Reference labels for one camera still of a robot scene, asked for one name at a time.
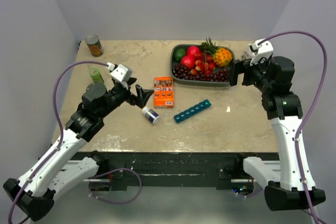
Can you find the small pineapple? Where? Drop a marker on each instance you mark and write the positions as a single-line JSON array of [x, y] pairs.
[[221, 56]]

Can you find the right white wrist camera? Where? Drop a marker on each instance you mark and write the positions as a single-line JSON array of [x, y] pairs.
[[257, 50]]

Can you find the dark grape bunch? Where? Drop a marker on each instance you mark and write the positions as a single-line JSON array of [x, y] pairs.
[[182, 73]]

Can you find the red cherry cluster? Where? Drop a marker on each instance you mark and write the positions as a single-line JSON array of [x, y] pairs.
[[203, 64]]

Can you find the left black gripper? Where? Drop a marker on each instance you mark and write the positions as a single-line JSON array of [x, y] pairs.
[[143, 95]]

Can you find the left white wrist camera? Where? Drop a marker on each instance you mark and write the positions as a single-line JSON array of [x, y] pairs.
[[120, 74]]

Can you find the green pill bottle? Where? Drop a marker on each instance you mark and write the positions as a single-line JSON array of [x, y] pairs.
[[97, 79]]

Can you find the white blue pill bottle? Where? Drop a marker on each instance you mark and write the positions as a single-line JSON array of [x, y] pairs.
[[150, 115]]

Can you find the tin can yellow label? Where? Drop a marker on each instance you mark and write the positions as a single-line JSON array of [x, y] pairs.
[[94, 45]]

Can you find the red apple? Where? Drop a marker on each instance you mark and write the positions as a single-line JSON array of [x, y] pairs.
[[188, 61], [193, 51]]

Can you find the green lime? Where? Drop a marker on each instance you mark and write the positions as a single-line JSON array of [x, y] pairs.
[[179, 54]]

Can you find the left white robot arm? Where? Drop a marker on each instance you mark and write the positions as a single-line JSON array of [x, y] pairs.
[[36, 191]]

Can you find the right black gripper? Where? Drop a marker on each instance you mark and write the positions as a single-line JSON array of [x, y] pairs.
[[240, 66]]

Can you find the orange cardboard box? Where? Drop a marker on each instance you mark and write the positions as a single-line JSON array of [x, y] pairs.
[[163, 92]]

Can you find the grey fruit tray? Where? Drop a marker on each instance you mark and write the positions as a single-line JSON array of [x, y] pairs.
[[189, 82]]

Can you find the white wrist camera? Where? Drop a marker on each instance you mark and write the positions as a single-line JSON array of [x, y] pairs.
[[257, 50], [120, 74]]

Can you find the teal weekly pill organizer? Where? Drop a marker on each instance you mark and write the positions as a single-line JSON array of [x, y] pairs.
[[192, 111]]

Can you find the red apple lower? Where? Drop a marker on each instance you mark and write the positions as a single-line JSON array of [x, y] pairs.
[[188, 61]]

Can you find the red apple upper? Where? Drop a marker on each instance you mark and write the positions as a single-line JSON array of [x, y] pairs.
[[193, 51]]

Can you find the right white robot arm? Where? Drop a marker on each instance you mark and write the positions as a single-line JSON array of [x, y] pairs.
[[293, 188]]

